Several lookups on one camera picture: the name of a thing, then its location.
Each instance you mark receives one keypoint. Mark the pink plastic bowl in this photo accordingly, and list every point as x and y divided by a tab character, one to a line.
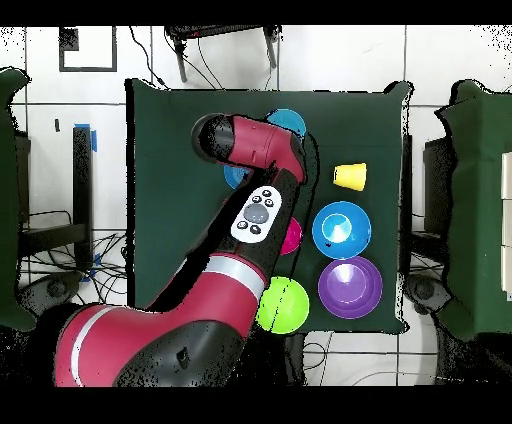
294	236

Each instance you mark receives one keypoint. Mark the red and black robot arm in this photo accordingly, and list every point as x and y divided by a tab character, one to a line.
256	140

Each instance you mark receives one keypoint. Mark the green covered side table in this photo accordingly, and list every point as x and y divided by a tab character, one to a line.
8	200
476	200

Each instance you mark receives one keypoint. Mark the grey office chair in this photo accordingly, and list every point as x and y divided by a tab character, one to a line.
52	288
426	290

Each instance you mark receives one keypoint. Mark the yellow plastic cup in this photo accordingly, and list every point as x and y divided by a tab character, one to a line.
352	176

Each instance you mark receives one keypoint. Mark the large blue plastic bowl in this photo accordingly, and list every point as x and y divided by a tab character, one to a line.
356	240

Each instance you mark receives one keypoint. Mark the black square frame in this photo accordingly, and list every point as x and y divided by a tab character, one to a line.
68	39

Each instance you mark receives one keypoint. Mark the green plastic bowl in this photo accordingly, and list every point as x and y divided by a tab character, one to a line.
286	308

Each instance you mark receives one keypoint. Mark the blue tape piece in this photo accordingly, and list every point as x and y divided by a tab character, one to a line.
96	260
94	142

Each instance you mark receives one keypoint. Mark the small blue plastic bowl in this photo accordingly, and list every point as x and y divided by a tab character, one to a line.
234	178

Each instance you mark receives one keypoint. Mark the cyan plastic bowl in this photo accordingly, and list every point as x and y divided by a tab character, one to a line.
288	120

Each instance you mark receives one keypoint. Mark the purple plastic bowl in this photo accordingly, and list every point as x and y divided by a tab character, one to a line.
350	288

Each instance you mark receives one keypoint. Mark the black bench frame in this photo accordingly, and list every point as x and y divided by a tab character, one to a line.
82	180

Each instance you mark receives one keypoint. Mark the dark green table cloth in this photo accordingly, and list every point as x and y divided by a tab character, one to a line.
352	128

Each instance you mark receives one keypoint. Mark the black cabinet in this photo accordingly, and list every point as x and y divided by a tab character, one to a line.
438	180

